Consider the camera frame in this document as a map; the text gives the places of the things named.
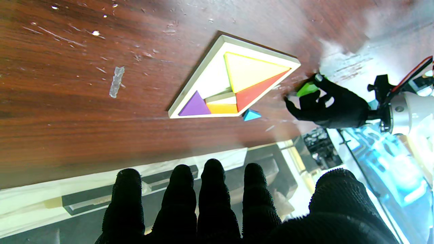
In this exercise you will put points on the small cream tangram triangle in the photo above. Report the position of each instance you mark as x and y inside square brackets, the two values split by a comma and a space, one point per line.
[220, 98]

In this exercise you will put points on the grey tape strip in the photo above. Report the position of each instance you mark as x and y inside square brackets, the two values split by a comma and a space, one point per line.
[116, 82]

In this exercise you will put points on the purple tangram triangle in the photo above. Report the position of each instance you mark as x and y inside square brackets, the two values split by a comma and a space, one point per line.
[195, 106]

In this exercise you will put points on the large red tangram triangle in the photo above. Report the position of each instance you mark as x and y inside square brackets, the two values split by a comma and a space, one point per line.
[252, 96]

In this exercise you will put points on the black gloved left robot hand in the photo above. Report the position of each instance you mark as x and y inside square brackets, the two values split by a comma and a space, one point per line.
[335, 108]

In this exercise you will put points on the small blue tangram triangle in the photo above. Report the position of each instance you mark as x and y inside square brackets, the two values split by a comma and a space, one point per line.
[251, 115]

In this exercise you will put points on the brown sofa cushion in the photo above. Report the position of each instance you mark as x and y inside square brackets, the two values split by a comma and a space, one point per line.
[283, 203]

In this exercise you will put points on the orange tangram parallelogram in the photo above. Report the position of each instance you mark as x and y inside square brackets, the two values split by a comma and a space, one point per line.
[222, 108]

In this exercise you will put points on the large yellow tangram triangle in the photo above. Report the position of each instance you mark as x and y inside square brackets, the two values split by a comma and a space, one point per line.
[251, 73]

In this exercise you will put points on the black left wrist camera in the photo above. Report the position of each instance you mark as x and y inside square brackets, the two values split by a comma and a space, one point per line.
[381, 88]

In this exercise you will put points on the green tangram square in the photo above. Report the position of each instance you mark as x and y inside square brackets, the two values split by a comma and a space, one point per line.
[307, 89]

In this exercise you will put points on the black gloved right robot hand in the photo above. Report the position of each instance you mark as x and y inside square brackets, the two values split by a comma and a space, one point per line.
[213, 210]

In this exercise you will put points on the square wooden puzzle tray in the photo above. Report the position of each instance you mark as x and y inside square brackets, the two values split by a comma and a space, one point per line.
[210, 81]

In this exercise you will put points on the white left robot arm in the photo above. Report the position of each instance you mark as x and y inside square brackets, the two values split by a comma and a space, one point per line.
[410, 115]

